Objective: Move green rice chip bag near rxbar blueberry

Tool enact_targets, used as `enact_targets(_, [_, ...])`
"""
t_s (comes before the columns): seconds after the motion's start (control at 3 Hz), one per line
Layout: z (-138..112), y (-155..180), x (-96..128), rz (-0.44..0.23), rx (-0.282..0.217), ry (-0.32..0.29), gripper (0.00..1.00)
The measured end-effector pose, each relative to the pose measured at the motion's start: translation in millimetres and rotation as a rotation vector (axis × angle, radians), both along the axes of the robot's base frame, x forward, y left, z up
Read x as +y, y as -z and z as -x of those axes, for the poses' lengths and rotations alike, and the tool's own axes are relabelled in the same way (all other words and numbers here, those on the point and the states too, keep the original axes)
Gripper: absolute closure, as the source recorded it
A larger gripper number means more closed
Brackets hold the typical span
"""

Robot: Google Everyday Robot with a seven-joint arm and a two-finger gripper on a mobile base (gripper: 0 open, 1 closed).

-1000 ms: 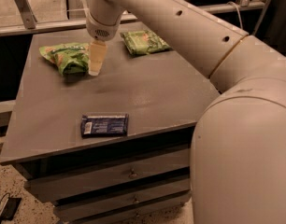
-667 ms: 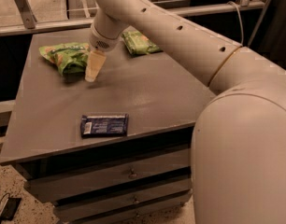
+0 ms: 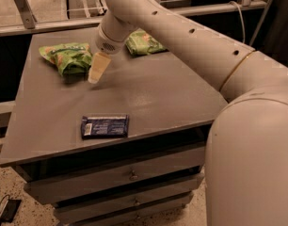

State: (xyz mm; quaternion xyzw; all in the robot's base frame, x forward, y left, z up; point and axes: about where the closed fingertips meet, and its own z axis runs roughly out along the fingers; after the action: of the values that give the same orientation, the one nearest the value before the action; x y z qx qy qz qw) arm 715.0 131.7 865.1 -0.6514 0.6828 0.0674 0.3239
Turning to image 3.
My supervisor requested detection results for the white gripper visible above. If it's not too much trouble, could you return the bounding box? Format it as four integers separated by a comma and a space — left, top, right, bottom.
88, 10, 136, 84

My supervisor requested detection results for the green rice chip bag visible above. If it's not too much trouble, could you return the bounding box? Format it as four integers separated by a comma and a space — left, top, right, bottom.
39, 42, 92, 76

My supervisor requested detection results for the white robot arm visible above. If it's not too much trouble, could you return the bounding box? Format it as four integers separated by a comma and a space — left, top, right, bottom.
96, 0, 288, 226

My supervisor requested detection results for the green snack bag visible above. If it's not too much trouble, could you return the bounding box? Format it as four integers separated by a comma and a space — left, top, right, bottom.
125, 30, 167, 57

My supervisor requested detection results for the blue rxbar blueberry bar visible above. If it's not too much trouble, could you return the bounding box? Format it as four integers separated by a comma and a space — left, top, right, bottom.
81, 115, 129, 138

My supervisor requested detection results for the grey drawer cabinet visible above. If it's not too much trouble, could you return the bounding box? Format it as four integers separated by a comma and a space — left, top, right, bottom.
0, 29, 225, 226

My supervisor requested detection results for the black device on floor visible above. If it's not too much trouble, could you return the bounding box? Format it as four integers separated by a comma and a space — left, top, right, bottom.
0, 200, 22, 224

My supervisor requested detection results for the metal railing frame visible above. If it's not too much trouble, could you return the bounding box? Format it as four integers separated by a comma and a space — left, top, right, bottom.
0, 0, 273, 37

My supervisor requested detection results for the white cable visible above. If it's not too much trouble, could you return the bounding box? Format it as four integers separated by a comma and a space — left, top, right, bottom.
229, 1, 247, 45

